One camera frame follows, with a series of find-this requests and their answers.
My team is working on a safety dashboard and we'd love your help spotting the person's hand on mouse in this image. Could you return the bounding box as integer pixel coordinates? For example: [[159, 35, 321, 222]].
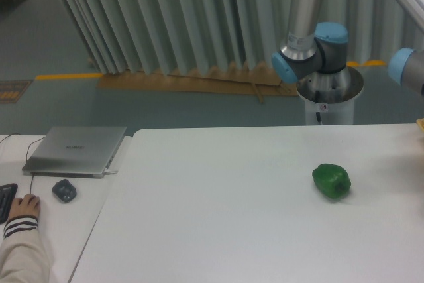
[[8, 194, 40, 221]]

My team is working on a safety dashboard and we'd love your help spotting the cream sleeve forearm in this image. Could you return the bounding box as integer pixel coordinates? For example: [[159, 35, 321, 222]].
[[1, 215, 50, 282]]

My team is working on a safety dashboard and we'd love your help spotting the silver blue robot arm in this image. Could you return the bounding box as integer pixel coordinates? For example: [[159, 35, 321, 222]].
[[272, 0, 423, 104]]

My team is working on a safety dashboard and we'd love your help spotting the green bell pepper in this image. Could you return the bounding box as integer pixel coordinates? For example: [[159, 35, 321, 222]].
[[312, 163, 352, 199]]

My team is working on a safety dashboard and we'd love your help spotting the black keyboard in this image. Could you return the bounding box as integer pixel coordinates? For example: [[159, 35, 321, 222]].
[[0, 183, 18, 224]]

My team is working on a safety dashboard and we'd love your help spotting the silver closed laptop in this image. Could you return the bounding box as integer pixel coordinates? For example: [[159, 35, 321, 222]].
[[22, 126, 127, 178]]

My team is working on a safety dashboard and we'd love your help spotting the white usb plug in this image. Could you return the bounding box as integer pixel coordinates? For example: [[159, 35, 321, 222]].
[[104, 169, 118, 175]]

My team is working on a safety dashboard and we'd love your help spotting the pale green folding curtain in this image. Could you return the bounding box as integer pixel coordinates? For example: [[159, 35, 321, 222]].
[[61, 0, 423, 74]]

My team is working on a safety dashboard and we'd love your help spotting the brown cardboard sheet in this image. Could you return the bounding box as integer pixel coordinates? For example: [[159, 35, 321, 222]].
[[97, 62, 298, 103]]

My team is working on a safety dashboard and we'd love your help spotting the wooden board corner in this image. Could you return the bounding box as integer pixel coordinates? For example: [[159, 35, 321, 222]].
[[416, 118, 424, 132]]

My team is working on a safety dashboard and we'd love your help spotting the black laptop cable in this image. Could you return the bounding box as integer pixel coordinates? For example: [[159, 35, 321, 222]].
[[0, 133, 47, 195]]

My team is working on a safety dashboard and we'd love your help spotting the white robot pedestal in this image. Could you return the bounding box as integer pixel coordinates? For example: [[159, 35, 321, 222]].
[[297, 89, 363, 125]]

